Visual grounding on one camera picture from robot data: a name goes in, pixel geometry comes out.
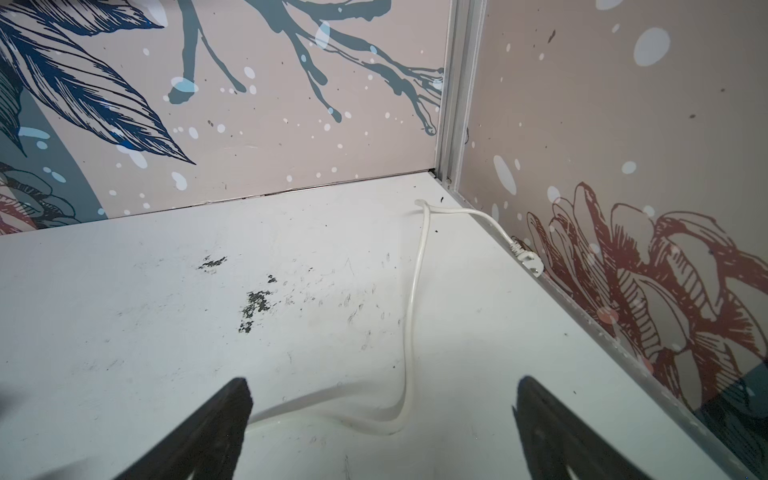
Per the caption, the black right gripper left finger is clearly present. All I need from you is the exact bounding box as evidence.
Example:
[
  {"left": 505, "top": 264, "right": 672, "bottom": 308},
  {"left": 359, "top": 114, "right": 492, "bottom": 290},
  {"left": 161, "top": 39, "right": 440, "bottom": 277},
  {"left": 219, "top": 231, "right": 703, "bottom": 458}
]
[{"left": 117, "top": 378, "right": 253, "bottom": 479}]

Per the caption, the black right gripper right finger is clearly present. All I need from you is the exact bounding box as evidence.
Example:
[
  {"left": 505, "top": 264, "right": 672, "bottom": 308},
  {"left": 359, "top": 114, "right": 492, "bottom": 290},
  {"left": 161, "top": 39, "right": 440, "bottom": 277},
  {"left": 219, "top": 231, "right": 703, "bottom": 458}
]
[{"left": 512, "top": 376, "right": 650, "bottom": 480}]

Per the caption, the white power strip cable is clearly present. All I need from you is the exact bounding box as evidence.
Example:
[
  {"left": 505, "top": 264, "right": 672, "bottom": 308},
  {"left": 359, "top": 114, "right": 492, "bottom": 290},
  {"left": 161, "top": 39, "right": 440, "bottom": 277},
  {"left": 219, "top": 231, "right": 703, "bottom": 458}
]
[{"left": 247, "top": 199, "right": 545, "bottom": 436}]

